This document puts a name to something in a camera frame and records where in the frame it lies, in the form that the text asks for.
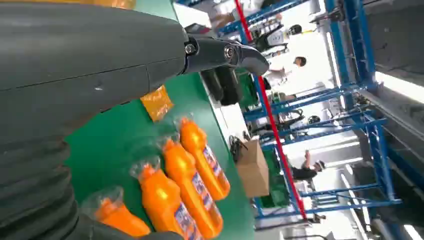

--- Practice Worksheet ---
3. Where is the small yellow plastic sheet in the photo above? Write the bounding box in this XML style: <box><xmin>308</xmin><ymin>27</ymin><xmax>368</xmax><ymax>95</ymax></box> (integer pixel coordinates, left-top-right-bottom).
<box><xmin>140</xmin><ymin>85</ymin><xmax>175</xmax><ymax>123</ymax></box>

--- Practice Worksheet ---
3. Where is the black carrying case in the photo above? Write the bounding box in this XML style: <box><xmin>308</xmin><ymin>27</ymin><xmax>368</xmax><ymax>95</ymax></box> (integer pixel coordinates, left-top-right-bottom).
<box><xmin>215</xmin><ymin>66</ymin><xmax>243</xmax><ymax>106</ymax></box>

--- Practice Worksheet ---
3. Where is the black cable bundle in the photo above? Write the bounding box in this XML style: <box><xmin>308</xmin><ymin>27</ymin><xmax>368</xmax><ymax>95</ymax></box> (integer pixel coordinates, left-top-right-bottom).
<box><xmin>229</xmin><ymin>132</ymin><xmax>249</xmax><ymax>164</ymax></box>

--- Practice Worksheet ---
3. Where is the green table mat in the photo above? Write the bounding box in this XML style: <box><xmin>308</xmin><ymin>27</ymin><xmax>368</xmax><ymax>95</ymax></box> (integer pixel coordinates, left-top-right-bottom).
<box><xmin>64</xmin><ymin>0</ymin><xmax>256</xmax><ymax>240</ymax></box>

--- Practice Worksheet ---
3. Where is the red pole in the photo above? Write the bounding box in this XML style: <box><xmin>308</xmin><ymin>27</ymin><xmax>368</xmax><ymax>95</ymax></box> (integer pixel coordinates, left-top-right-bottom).
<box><xmin>233</xmin><ymin>0</ymin><xmax>308</xmax><ymax>222</ymax></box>

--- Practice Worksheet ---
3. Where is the person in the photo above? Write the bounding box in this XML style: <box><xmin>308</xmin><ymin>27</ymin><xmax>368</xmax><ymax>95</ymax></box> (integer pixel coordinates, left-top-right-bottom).
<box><xmin>264</xmin><ymin>56</ymin><xmax>308</xmax><ymax>97</ymax></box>
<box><xmin>290</xmin><ymin>149</ymin><xmax>327</xmax><ymax>182</ymax></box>

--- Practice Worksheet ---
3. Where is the white table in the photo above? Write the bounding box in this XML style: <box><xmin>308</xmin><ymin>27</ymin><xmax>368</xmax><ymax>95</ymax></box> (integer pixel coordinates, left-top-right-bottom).
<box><xmin>172</xmin><ymin>2</ymin><xmax>253</xmax><ymax>200</ymax></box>

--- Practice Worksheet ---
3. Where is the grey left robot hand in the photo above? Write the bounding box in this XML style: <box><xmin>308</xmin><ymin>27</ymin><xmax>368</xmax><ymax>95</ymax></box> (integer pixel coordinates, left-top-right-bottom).
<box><xmin>0</xmin><ymin>3</ymin><xmax>270</xmax><ymax>240</ymax></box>

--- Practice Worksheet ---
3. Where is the cardboard box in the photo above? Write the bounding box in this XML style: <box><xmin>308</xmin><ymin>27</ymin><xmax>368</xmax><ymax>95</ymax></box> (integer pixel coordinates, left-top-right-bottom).
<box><xmin>236</xmin><ymin>139</ymin><xmax>271</xmax><ymax>199</ymax></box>

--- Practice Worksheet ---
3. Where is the green panel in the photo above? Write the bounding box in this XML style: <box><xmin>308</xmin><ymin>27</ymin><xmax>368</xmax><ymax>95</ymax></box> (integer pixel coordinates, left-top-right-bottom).
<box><xmin>259</xmin><ymin>147</ymin><xmax>290</xmax><ymax>209</ymax></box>

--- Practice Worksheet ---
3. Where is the blue steel gantry frame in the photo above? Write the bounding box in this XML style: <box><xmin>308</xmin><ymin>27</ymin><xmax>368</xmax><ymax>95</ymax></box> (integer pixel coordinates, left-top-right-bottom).
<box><xmin>218</xmin><ymin>0</ymin><xmax>403</xmax><ymax>221</ymax></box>

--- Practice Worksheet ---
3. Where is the black and white humanoid robot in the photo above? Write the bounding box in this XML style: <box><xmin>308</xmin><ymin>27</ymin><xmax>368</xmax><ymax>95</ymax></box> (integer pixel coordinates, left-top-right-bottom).
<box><xmin>252</xmin><ymin>23</ymin><xmax>303</xmax><ymax>54</ymax></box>

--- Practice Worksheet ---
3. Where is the orange drink bottle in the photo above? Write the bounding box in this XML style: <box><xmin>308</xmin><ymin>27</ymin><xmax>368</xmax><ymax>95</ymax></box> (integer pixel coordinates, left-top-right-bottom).
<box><xmin>162</xmin><ymin>138</ymin><xmax>225</xmax><ymax>240</ymax></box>
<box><xmin>137</xmin><ymin>163</ymin><xmax>204</xmax><ymax>240</ymax></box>
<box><xmin>81</xmin><ymin>186</ymin><xmax>152</xmax><ymax>238</ymax></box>
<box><xmin>178</xmin><ymin>116</ymin><xmax>232</xmax><ymax>202</ymax></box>

